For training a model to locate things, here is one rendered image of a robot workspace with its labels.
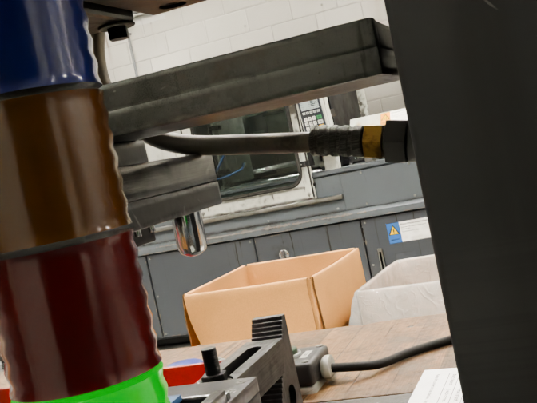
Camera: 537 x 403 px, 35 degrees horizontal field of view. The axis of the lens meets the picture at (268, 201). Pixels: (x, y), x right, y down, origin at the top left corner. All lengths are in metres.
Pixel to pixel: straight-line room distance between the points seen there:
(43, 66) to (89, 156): 0.02
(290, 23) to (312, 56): 6.90
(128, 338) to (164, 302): 5.52
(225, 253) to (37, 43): 5.26
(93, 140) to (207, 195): 0.36
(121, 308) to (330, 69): 0.23
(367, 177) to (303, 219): 0.48
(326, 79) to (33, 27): 0.22
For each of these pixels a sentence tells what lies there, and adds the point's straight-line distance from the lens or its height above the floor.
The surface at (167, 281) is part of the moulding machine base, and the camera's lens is 5.68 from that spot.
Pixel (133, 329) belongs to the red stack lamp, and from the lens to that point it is 0.21.
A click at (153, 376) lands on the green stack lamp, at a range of 0.21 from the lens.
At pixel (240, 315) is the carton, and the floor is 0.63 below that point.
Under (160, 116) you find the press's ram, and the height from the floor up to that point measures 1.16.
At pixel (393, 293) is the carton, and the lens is 2.73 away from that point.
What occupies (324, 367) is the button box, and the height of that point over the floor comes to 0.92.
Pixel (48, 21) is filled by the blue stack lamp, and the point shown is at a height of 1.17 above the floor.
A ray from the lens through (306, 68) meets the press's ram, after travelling 0.41.
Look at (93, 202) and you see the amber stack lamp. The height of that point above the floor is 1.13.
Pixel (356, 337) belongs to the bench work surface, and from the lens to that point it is 1.02.
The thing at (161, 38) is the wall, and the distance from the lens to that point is 7.81.
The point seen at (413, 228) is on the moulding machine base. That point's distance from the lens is 5.04.
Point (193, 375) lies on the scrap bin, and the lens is 0.79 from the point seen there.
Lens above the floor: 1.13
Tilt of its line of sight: 3 degrees down
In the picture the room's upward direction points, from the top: 12 degrees counter-clockwise
